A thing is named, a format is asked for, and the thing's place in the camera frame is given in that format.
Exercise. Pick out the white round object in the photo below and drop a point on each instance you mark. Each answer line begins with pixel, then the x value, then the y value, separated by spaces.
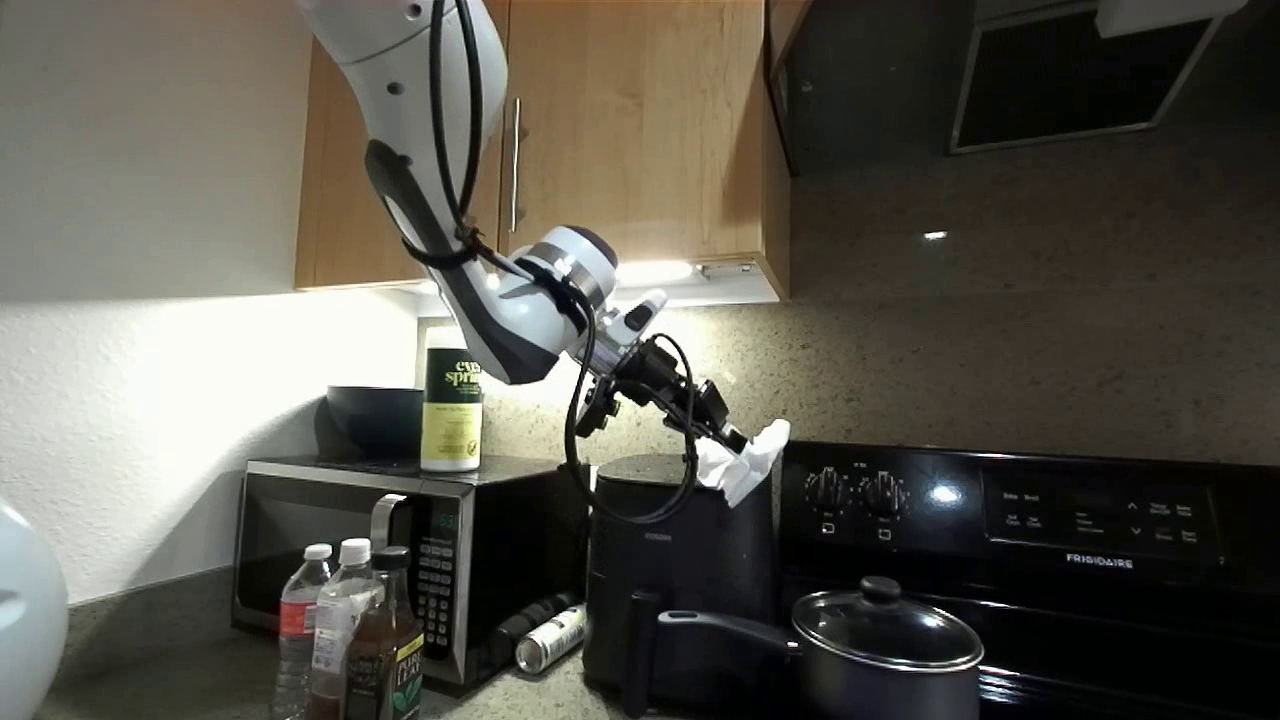
pixel 28 620

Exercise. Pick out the dark bowl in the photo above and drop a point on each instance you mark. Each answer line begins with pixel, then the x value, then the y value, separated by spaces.
pixel 375 420

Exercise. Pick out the black can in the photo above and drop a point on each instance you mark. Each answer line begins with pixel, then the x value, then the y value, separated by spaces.
pixel 530 618

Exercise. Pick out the dark tea bottle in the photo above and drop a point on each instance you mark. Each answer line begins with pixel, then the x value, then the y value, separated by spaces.
pixel 390 650

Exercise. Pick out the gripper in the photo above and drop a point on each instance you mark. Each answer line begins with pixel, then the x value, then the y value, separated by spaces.
pixel 668 385

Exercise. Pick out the black saucepan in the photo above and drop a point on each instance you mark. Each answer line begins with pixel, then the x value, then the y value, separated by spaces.
pixel 880 690

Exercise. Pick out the black stove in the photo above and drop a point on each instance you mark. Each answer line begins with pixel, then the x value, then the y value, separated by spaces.
pixel 1080 600

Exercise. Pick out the under cabinet light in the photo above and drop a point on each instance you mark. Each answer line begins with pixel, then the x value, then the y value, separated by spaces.
pixel 700 280

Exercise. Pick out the clear bottle with red label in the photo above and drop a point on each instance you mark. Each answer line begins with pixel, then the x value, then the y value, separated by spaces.
pixel 296 620

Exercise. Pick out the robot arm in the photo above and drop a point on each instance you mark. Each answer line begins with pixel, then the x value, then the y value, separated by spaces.
pixel 400 60

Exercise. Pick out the silver can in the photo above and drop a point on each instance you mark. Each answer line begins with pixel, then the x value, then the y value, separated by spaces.
pixel 550 640

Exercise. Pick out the white cloth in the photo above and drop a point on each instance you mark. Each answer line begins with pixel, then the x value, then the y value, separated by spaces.
pixel 752 466

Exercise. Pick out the microwave door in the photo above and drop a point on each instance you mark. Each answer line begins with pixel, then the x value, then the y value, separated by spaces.
pixel 300 545

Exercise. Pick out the black microwave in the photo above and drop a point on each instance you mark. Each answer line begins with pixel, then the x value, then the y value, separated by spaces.
pixel 500 540

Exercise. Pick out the green and yellow wipes canister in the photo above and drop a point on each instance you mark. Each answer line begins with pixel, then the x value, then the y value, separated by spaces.
pixel 452 420

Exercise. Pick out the black air fryer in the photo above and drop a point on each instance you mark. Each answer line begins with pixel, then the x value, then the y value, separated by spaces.
pixel 690 570

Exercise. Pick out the wooden wall cabinet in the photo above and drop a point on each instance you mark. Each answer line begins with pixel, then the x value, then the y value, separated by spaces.
pixel 640 150

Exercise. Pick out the range hood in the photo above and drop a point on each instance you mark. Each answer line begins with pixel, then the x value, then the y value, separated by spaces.
pixel 1080 70

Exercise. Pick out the glass saucepan lid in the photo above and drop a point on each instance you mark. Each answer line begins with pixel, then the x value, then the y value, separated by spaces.
pixel 885 625

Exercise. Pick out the white capped bottle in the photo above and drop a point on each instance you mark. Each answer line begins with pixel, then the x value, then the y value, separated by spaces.
pixel 335 610

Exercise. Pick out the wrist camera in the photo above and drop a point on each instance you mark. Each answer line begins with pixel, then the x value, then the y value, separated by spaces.
pixel 596 408

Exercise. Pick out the stove knob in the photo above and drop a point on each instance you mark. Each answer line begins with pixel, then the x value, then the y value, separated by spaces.
pixel 885 495
pixel 828 492

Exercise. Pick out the cabinet door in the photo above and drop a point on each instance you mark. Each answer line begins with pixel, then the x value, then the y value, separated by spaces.
pixel 640 130
pixel 335 200

